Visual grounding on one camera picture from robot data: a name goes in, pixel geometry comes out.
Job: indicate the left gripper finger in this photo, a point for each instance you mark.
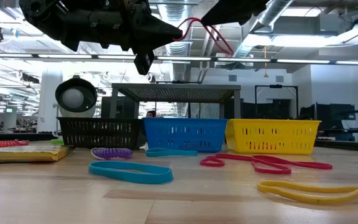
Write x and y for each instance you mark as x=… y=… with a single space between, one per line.
x=157 y=31
x=144 y=63

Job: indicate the black plastic basket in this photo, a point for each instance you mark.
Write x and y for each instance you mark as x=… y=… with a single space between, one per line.
x=101 y=133

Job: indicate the red rubber band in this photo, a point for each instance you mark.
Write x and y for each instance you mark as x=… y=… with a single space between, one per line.
x=315 y=165
x=194 y=18

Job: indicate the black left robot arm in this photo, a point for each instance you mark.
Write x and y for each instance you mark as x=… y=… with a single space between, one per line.
x=42 y=15

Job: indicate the silver slanted ventilation duct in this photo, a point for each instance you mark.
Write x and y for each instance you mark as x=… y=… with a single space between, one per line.
x=278 y=9

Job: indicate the dark workstation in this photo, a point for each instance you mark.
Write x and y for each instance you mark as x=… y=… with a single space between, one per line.
x=337 y=118

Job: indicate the blue rubber band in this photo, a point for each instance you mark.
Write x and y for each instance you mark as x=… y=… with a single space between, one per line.
x=163 y=176
x=179 y=153

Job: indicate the yellow plastic basket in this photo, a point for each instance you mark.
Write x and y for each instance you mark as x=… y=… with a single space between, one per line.
x=272 y=137

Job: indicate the yellow Crayola crayon box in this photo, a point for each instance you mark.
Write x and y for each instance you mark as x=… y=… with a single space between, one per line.
x=20 y=155

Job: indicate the black metal frame stand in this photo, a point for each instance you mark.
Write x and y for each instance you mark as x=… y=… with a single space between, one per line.
x=275 y=86

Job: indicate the silver ribbed ventilation duct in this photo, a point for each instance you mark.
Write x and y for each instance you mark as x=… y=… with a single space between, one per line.
x=177 y=48

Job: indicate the grey perforated metal riser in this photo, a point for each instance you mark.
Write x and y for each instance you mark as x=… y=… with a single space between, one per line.
x=176 y=87

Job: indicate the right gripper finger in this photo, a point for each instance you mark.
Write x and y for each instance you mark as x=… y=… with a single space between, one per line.
x=235 y=11

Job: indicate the yellow rubber band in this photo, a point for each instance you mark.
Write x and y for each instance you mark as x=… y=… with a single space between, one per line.
x=322 y=201

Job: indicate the grey wall vent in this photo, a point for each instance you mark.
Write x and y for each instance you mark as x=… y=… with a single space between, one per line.
x=279 y=79
x=232 y=78

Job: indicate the black screen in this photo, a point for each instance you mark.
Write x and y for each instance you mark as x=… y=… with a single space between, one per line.
x=124 y=107

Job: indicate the white square column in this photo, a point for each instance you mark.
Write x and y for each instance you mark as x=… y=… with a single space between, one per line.
x=47 y=102

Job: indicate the blue plastic basket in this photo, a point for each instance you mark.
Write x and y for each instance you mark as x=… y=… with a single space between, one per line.
x=185 y=135

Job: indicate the long ceiling light strip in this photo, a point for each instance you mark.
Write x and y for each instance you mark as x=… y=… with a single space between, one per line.
x=244 y=59

